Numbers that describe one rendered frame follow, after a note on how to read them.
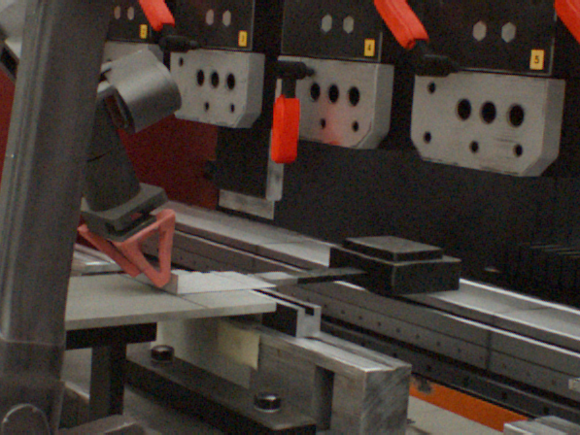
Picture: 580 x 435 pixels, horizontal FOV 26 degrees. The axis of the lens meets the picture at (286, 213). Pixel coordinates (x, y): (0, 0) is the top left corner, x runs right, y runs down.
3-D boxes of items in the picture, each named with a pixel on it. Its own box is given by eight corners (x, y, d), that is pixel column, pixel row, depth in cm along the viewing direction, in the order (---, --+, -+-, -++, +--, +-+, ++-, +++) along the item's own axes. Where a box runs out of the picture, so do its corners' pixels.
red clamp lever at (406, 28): (375, -16, 107) (429, 64, 102) (411, -12, 109) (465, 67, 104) (364, 1, 108) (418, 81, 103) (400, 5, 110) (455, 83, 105)
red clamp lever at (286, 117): (264, 162, 120) (271, 59, 119) (298, 162, 123) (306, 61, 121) (276, 164, 119) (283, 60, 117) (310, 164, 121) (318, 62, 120)
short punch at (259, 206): (212, 206, 141) (218, 120, 140) (226, 205, 142) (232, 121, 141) (264, 219, 133) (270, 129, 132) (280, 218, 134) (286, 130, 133)
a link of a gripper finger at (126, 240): (165, 259, 137) (133, 184, 133) (200, 271, 131) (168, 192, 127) (115, 291, 133) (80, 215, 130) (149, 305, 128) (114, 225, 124)
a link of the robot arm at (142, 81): (16, 72, 130) (26, 43, 122) (111, 26, 135) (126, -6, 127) (77, 171, 130) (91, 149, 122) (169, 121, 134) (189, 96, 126)
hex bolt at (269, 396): (248, 407, 126) (249, 391, 126) (270, 403, 128) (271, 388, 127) (263, 414, 124) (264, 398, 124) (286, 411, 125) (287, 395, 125)
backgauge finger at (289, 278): (225, 284, 146) (227, 241, 146) (393, 272, 162) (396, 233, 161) (288, 305, 137) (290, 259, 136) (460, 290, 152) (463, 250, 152)
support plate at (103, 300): (-36, 293, 129) (-36, 284, 129) (183, 278, 145) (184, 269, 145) (43, 332, 115) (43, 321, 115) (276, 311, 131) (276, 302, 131)
